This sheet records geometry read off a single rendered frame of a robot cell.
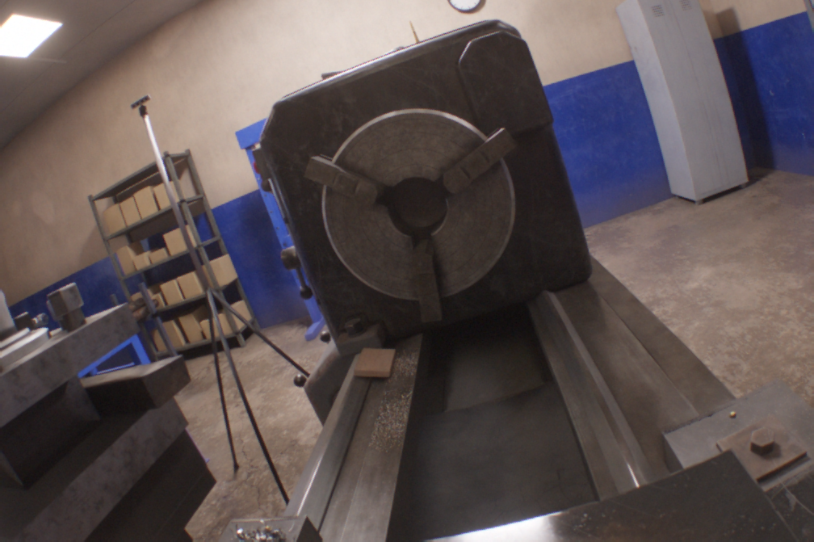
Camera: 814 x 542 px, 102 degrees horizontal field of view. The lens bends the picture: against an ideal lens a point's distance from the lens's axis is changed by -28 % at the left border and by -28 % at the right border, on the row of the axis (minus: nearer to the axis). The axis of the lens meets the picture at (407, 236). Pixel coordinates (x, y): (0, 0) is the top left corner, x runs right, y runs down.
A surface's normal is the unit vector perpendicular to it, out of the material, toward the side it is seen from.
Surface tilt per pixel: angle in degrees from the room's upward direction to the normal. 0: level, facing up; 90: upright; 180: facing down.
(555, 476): 29
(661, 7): 90
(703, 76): 90
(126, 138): 90
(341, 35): 90
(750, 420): 0
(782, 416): 0
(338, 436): 45
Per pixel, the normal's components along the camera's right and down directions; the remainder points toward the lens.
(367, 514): -0.33, -0.93
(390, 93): -0.11, 0.22
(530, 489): -0.38, -0.84
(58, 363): 0.93, -0.30
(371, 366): -0.02, -0.98
